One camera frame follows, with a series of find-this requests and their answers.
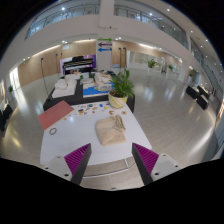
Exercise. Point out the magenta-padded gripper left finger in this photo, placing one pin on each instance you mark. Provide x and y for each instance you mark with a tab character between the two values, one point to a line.
77	160

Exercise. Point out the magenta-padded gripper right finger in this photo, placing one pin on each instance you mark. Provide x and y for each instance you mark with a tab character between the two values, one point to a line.
146	160

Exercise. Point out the beige towel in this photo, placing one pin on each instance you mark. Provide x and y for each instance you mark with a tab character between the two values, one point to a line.
108	131

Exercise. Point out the pink flat board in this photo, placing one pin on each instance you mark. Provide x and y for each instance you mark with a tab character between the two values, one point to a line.
55	115

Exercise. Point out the sheet of colourful cards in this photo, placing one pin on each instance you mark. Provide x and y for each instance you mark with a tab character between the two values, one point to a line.
90	109

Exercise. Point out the round wooden disc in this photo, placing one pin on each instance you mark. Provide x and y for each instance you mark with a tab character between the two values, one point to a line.
123	112

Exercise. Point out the irregular wooden chip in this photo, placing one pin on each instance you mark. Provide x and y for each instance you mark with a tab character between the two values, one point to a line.
111	112

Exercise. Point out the black table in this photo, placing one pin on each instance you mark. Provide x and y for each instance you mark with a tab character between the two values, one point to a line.
78	96

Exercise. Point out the potted plant in striped pot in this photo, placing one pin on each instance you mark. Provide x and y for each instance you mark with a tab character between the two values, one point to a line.
116	100

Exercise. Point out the white foam model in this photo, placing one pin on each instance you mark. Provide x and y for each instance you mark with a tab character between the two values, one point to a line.
61	91

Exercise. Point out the blue board model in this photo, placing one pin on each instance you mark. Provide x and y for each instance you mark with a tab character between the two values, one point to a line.
90	90

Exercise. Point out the group of black chairs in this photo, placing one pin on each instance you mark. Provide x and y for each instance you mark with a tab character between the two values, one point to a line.
196	96
5	116

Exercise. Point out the tall black lamp stand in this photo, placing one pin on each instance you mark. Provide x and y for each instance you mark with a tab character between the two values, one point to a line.
43	73

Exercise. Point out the black piano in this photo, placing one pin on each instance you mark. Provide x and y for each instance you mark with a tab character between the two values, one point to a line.
78	63

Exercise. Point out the small far potted plant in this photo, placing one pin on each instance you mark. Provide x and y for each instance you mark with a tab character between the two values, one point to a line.
10	88

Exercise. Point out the white pillar with arrow signs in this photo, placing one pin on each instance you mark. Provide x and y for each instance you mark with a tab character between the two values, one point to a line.
104	56

